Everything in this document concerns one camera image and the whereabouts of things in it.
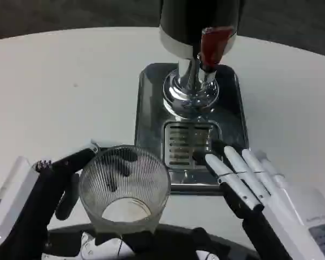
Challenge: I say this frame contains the steel drip tray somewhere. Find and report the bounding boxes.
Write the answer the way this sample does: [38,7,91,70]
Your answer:
[134,62,250,196]

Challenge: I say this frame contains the black and chrome drink dispenser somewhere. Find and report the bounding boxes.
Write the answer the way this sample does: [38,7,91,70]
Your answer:
[159,0,241,120]

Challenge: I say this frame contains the black and white robot torso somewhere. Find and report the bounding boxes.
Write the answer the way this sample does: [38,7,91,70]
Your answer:
[47,223,261,260]

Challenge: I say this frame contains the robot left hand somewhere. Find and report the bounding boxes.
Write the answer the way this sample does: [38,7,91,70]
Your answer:
[0,139,138,260]

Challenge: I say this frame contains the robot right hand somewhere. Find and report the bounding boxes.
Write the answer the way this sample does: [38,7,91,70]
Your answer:
[192,139,325,260]

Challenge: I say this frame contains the clear ribbed glass cup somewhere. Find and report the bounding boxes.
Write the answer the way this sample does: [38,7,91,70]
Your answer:
[78,145,172,234]

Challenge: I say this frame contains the slotted steel tray grid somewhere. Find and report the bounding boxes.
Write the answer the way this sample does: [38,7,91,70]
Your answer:
[163,121,223,170]

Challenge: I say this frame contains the red dispenser tap handle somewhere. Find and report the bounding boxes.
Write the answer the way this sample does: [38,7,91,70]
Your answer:
[199,26,234,68]

